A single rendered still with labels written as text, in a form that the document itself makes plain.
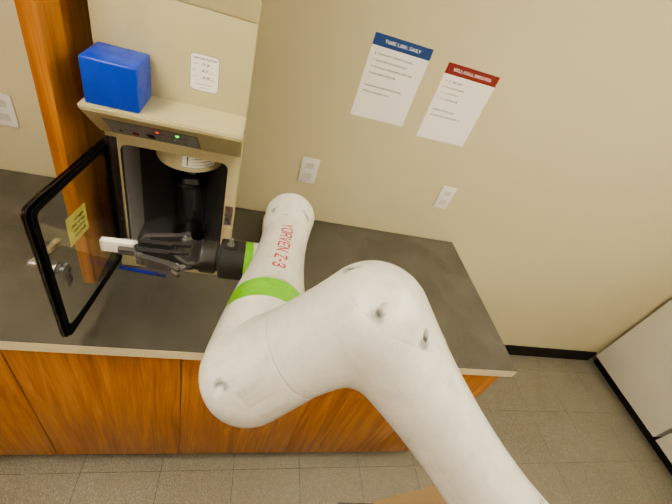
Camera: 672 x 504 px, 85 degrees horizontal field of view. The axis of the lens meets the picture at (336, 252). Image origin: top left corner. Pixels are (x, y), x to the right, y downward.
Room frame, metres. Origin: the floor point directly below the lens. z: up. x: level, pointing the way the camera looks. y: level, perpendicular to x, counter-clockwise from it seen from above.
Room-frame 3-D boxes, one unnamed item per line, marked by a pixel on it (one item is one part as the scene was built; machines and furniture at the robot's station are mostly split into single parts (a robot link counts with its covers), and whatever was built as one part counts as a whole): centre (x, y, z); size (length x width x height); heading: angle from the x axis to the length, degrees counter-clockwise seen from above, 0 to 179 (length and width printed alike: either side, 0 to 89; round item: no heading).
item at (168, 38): (0.90, 0.51, 1.33); 0.32 x 0.25 x 0.77; 110
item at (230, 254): (0.59, 0.22, 1.28); 0.09 x 0.06 x 0.12; 20
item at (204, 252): (0.56, 0.29, 1.28); 0.09 x 0.08 x 0.07; 110
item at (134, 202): (0.89, 0.51, 1.19); 0.26 x 0.24 x 0.35; 110
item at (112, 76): (0.69, 0.54, 1.56); 0.10 x 0.10 x 0.09; 20
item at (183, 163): (0.88, 0.49, 1.34); 0.18 x 0.18 x 0.05
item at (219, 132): (0.72, 0.45, 1.46); 0.32 x 0.12 x 0.10; 110
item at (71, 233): (0.56, 0.57, 1.19); 0.30 x 0.01 x 0.40; 13
